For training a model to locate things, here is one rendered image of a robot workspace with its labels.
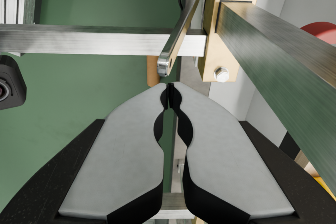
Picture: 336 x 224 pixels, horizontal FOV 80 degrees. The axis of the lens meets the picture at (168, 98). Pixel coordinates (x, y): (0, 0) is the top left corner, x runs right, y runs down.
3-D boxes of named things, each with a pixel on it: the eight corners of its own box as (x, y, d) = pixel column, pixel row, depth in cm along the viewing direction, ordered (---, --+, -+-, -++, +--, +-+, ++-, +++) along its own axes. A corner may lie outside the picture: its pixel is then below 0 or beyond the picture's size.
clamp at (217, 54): (197, 66, 33) (202, 82, 29) (209, -30, 26) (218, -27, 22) (230, 67, 34) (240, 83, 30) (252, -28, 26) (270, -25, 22)
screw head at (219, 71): (212, 79, 29) (214, 84, 28) (215, 66, 28) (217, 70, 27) (227, 80, 29) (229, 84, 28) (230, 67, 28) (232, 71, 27)
